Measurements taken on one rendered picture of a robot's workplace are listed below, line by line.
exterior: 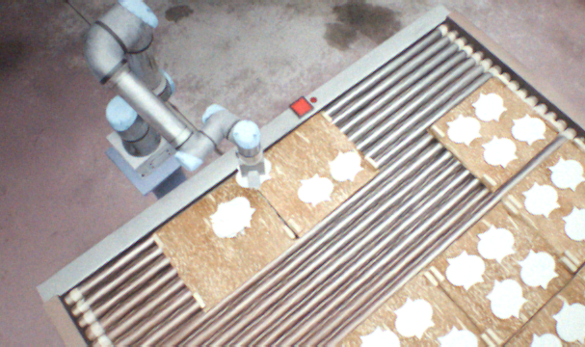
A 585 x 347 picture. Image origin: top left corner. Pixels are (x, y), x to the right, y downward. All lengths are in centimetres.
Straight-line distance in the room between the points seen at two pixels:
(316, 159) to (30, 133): 209
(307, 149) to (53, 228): 172
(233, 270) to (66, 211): 155
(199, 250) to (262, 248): 23
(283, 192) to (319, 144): 25
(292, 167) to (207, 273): 51
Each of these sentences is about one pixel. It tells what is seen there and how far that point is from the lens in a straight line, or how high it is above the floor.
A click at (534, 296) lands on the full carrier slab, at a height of 94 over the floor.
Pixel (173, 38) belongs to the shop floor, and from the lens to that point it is 348.
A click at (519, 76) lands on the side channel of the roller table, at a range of 225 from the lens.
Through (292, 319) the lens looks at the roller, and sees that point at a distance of 169.
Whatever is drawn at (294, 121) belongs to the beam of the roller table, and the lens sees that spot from 194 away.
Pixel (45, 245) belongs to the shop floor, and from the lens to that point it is 303.
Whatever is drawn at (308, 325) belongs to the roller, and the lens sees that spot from 169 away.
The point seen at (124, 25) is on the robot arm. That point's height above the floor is 160.
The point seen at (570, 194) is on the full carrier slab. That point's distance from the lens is 208.
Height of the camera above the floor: 260
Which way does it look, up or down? 67 degrees down
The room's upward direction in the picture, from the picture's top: 2 degrees counter-clockwise
